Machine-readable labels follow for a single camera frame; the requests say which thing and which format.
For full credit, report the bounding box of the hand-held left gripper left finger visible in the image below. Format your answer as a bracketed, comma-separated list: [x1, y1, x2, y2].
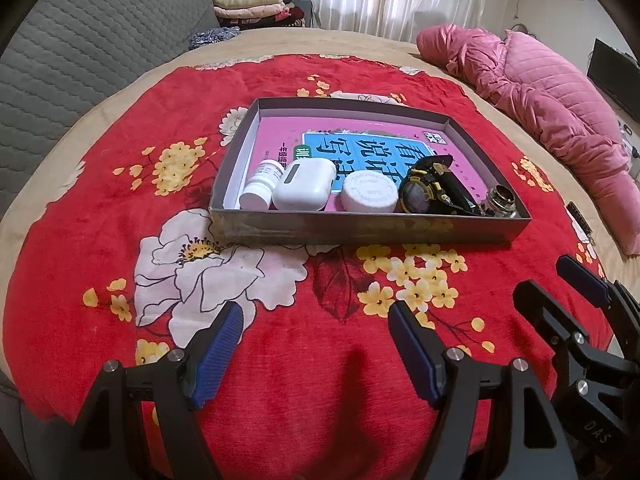
[72, 301, 245, 480]

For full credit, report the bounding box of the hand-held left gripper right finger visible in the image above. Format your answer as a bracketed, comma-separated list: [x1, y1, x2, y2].
[387, 301, 578, 480]

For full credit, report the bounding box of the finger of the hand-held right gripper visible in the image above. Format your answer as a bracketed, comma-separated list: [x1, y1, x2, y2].
[556, 255, 640, 331]
[515, 280, 591, 361]

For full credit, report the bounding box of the grey cardboard box tray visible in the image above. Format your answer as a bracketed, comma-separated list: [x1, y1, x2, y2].
[209, 97, 532, 247]

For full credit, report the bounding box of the black and yellow wristwatch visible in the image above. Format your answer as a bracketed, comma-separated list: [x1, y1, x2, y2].
[398, 154, 483, 217]

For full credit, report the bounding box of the white bottle with ribbed cap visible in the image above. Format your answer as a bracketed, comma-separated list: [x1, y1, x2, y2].
[340, 170, 400, 213]

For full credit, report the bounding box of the white earbuds case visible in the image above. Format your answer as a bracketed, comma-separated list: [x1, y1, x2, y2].
[271, 157, 337, 212]

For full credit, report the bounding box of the black remote control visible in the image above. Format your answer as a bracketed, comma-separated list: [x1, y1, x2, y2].
[566, 201, 591, 235]

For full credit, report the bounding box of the small round glass bottle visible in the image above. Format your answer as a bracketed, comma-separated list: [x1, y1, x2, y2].
[479, 186, 521, 218]

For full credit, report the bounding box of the small white pill bottle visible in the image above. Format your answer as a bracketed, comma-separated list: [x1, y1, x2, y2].
[239, 159, 287, 211]

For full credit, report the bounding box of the pink quilted down jacket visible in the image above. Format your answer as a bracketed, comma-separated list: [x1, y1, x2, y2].
[416, 24, 640, 255]

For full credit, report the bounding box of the black flat television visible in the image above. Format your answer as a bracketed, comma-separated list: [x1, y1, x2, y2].
[586, 38, 640, 123]

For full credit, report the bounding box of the pink and blue book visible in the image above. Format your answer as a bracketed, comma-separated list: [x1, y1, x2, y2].
[250, 117, 481, 213]

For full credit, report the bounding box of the red floral blanket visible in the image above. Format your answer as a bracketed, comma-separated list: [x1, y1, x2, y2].
[10, 54, 616, 480]

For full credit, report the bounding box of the blue patterned cloth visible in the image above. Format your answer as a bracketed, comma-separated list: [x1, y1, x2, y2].
[189, 26, 243, 51]

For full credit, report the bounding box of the bed with beige sheet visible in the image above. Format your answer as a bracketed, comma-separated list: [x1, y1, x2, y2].
[0, 27, 640, 480]

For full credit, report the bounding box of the grey quilted headboard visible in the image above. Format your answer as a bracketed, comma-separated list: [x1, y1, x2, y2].
[0, 0, 221, 221]

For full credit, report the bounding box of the pink folded cloth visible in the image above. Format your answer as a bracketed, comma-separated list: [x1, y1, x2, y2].
[215, 2, 301, 20]

